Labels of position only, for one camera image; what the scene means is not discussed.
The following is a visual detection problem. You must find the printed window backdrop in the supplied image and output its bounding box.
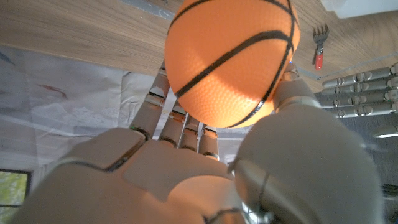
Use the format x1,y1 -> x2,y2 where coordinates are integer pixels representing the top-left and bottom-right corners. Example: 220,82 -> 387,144
0,45 -> 249,224

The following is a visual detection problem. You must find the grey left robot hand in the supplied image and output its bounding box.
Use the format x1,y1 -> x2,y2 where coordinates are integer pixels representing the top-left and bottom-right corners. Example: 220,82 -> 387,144
320,62 -> 398,139

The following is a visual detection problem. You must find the orange mini basketball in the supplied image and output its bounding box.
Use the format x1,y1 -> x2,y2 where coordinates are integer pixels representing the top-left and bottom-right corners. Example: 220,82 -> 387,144
164,0 -> 302,129

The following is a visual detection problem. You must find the clear plastic clamshell container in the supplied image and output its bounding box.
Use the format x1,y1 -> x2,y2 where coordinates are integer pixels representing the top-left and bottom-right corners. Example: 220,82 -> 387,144
320,0 -> 398,19

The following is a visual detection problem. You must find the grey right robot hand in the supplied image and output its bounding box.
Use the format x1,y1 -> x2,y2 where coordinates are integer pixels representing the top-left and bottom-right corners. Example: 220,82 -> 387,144
9,60 -> 386,224

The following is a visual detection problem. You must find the red handled metal fork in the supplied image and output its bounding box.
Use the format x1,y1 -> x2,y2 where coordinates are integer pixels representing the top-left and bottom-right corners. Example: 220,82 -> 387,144
312,24 -> 330,71

